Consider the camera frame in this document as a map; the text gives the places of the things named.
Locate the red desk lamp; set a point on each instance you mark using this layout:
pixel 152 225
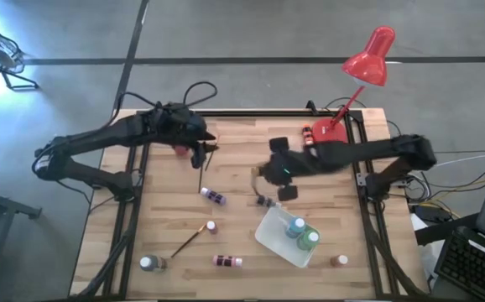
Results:
pixel 368 63

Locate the black aluminium table frame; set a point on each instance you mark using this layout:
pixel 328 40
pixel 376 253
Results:
pixel 246 113

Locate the red paint bottle black label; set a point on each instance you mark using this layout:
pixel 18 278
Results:
pixel 212 227

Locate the pink-red plastic cup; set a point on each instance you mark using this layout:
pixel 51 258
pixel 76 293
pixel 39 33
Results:
pixel 181 150

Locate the grey paint bottle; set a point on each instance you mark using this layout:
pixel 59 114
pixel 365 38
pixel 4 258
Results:
pixel 150 263

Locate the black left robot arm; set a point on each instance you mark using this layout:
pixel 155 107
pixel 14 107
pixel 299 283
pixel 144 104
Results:
pixel 100 133

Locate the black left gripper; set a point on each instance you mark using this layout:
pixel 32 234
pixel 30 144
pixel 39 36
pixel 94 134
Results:
pixel 179 123

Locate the teal paint bottle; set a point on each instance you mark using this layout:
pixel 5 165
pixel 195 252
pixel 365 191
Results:
pixel 296 226

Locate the pink paint bottle black label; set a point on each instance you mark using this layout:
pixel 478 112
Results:
pixel 225 261

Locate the dark paint bottle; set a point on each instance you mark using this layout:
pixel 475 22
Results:
pixel 267 201

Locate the white plastic bin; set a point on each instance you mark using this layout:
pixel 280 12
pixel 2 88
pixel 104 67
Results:
pixel 274 235

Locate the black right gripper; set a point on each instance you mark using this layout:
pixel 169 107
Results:
pixel 293 168

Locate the laptop computer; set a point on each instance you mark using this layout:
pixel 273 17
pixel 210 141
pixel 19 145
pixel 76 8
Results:
pixel 469 264

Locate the green paint bottle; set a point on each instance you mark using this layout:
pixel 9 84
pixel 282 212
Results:
pixel 308 240

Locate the violet paint bottle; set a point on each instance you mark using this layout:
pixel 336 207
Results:
pixel 214 196

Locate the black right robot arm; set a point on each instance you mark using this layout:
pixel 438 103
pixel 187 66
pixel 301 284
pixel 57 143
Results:
pixel 372 149

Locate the brown paint bottle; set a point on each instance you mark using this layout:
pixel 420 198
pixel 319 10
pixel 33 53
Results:
pixel 339 261

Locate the orange paint bottle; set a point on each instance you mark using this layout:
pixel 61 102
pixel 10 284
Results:
pixel 307 133

